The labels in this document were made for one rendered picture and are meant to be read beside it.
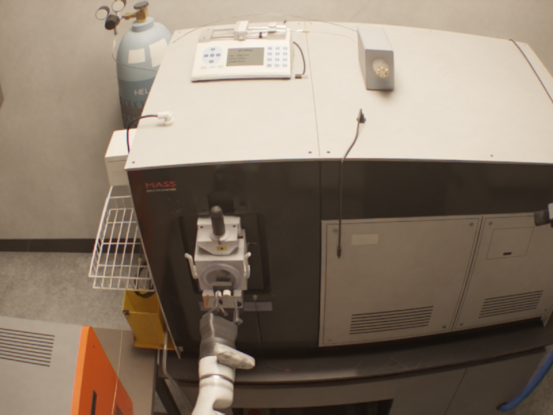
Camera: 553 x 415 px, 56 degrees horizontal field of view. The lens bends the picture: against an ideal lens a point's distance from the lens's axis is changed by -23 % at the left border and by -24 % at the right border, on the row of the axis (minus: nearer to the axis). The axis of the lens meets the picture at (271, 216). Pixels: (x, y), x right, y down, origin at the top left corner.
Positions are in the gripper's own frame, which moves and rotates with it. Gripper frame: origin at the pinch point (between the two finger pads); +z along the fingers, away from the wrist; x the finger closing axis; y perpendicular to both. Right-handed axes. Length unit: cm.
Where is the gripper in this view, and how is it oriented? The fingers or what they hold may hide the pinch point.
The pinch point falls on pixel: (226, 295)
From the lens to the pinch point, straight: 140.2
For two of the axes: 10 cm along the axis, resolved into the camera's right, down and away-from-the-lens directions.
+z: 0.1, -6.9, 7.2
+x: 7.7, 4.7, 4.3
